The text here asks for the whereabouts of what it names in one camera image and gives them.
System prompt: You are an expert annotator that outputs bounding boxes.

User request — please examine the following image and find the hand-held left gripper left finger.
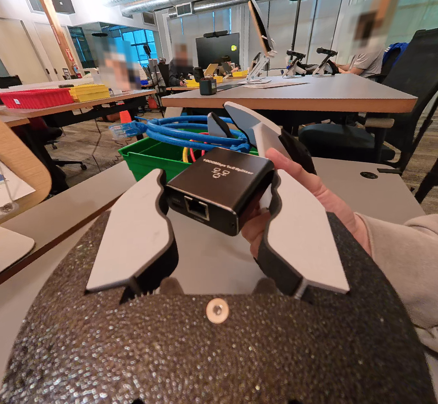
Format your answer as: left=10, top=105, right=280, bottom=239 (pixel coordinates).
left=85, top=168, right=180, bottom=293

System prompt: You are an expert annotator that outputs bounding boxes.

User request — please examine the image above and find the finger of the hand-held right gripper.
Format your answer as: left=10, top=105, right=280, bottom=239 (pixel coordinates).
left=207, top=111, right=237, bottom=140
left=223, top=101, right=292, bottom=160

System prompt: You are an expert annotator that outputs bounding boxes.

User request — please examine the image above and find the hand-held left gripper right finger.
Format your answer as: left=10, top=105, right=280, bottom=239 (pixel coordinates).
left=257, top=169, right=351, bottom=300

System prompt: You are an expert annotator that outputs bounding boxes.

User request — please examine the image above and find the red ethernet cable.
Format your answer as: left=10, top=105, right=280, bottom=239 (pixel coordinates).
left=190, top=132, right=209, bottom=153

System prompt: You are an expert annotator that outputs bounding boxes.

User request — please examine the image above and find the blue ethernet cable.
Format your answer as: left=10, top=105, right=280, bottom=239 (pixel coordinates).
left=109, top=115, right=252, bottom=154

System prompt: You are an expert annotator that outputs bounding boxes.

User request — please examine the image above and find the black ethernet splitter box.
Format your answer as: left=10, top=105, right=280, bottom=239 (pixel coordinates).
left=165, top=147, right=276, bottom=237

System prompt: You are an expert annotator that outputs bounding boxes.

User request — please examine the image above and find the green plastic bin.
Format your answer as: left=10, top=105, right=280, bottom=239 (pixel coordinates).
left=118, top=128, right=259, bottom=182

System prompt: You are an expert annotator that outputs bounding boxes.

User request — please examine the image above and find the person's right hand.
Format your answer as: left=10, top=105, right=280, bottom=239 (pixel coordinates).
left=241, top=147, right=372, bottom=265

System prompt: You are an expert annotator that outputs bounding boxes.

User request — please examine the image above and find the wood-edged office table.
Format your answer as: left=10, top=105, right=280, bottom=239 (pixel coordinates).
left=161, top=73, right=419, bottom=114
left=0, top=89, right=156, bottom=127

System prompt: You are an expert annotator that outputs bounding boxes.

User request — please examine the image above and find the black display screen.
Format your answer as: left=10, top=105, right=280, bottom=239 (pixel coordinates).
left=196, top=32, right=240, bottom=69

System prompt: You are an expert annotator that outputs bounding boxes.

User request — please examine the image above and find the black device on white stand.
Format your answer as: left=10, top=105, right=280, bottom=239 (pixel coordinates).
left=311, top=47, right=339, bottom=76
left=282, top=49, right=307, bottom=77

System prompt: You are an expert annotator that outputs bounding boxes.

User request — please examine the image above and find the wooden instruction board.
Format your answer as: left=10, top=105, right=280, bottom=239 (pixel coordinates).
left=246, top=0, right=277, bottom=58
left=0, top=121, right=52, bottom=223

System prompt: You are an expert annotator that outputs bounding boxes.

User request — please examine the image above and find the printed instruction sheet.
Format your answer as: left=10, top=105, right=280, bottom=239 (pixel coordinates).
left=0, top=161, right=36, bottom=207

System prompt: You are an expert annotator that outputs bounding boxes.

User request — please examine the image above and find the yellow parts tray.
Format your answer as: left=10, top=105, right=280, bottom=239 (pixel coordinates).
left=68, top=84, right=111, bottom=103

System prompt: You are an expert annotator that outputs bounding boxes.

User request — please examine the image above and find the black office chair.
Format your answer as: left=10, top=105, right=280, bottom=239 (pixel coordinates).
left=14, top=116, right=88, bottom=172
left=298, top=29, right=438, bottom=202

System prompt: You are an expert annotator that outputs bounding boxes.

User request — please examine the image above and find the blue jacket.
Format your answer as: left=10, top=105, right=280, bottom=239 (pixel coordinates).
left=383, top=42, right=409, bottom=69

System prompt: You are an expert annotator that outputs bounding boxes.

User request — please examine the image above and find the red parts tray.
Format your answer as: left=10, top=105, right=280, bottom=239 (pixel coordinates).
left=0, top=88, right=74, bottom=109

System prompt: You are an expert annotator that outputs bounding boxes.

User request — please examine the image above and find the black wall speaker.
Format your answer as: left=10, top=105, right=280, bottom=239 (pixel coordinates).
left=51, top=0, right=76, bottom=15

